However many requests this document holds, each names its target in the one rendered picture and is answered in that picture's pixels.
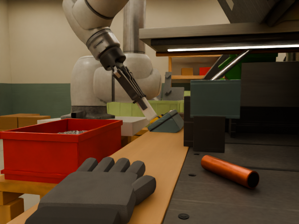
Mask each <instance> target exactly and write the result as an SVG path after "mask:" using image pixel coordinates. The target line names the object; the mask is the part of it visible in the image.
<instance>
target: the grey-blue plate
mask: <svg viewBox="0 0 299 224"><path fill-rule="evenodd" d="M240 103H241V80H191V81H190V118H194V142H193V151H203V152H225V119H240Z"/></svg>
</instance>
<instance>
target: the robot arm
mask: <svg viewBox="0 0 299 224"><path fill-rule="evenodd" d="M62 7H63V11H64V14H65V17H66V19H67V21H68V23H69V25H70V27H71V28H72V30H73V31H74V33H75V34H76V36H77V37H78V38H79V39H80V40H81V41H82V42H83V43H84V44H85V45H86V46H87V48H88V50H89V51H90V52H91V53H92V56H82V57H80V58H79V59H78V61H77V62H76V63H75V65H74V68H73V71H72V75H71V84H70V96H71V113H70V114H68V115H64V116H61V120H62V119H100V120H106V119H114V118H115V115H111V114H108V113H107V103H110V102H120V103H134V104H135V103H136V104H137V105H138V107H139V108H140V110H141V111H142V113H143V114H144V116H145V117H146V118H147V120H148V121H151V120H152V119H154V118H155V117H157V114H156V112H155V111H154V110H153V108H152V107H151V105H150V104H149V102H148V100H150V99H152V98H155V97H157V96H158V95H159V94H160V92H161V88H162V76H161V75H160V72H159V71H158V70H157V69H156V68H153V67H152V63H151V59H150V58H149V57H148V56H147V55H145V43H144V42H143V41H141V40H140V39H139V29H140V28H145V19H146V0H63V4H62ZM122 9H123V51H122V50H121V48H120V43H119V41H118V40H117V38H116V37H115V35H114V34H113V32H112V31H111V29H110V26H111V23H112V21H113V19H114V17H115V16H116V15H117V14H118V13H119V12H120V11H121V10H122Z"/></svg>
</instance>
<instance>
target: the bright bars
mask: <svg viewBox="0 0 299 224"><path fill-rule="evenodd" d="M253 50H254V49H245V50H243V51H242V52H241V53H240V54H239V55H238V56H237V57H235V58H234V59H233V60H232V61H231V62H230V63H229V64H228V65H227V66H225V67H224V68H223V69H222V70H221V71H220V72H218V73H217V74H216V75H215V76H214V77H213V78H212V79H210V80H219V79H220V78H222V77H223V76H224V75H225V74H226V73H227V72H229V71H230V70H231V69H232V68H233V67H234V66H235V65H236V64H238V63H239V62H240V61H241V60H242V59H243V58H244V57H246V56H247V55H248V54H249V53H250V52H251V51H253ZM193 142H194V118H190V96H184V142H183V146H186V147H193Z"/></svg>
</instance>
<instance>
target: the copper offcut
mask: <svg viewBox="0 0 299 224"><path fill-rule="evenodd" d="M201 166H202V167H203V168H204V169H206V170H208V171H210V172H213V173H215V174H217V175H220V176H222V177H224V178H227V179H229V180H231V181H233V182H236V183H238V184H240V185H243V186H245V187H247V188H250V189H253V188H255V187H256V186H257V185H258V183H259V174H258V173H257V172H256V171H253V170H250V169H247V168H244V167H242V166H239V165H236V164H233V163H230V162H227V161H224V160H222V159H219V158H216V157H213V156H210V155H205V156H204V157H203V158H202V160H201Z"/></svg>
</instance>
